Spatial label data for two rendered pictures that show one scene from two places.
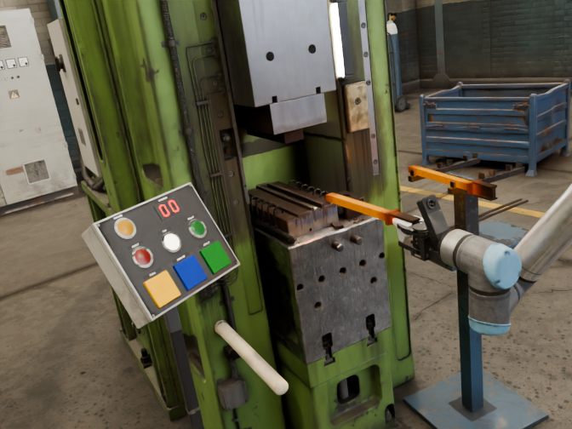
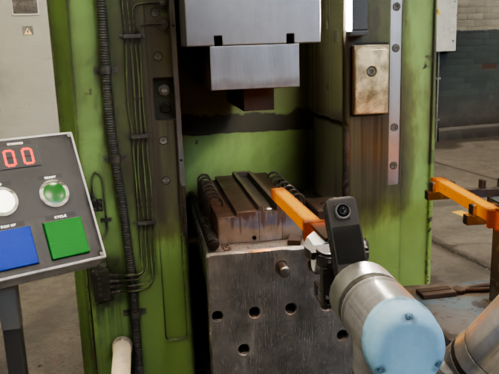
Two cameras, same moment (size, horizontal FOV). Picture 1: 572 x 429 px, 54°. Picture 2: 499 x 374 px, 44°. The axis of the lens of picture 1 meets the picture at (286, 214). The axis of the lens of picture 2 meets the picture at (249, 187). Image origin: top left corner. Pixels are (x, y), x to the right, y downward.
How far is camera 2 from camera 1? 68 cm
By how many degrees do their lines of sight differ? 18
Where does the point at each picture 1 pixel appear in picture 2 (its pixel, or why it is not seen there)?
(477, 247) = (369, 296)
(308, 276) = (232, 302)
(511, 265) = (419, 346)
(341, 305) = (284, 358)
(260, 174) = (246, 160)
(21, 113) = not seen: hidden behind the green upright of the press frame
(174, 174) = (81, 125)
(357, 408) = not seen: outside the picture
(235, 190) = (166, 163)
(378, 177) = (395, 189)
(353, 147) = (359, 138)
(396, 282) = not seen: hidden behind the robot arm
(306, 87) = (270, 30)
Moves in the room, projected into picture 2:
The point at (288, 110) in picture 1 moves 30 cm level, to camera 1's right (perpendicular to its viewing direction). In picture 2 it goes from (239, 58) to (379, 55)
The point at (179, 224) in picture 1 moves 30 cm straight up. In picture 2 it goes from (26, 181) to (8, 24)
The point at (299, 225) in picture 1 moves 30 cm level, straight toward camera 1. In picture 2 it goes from (236, 228) to (183, 273)
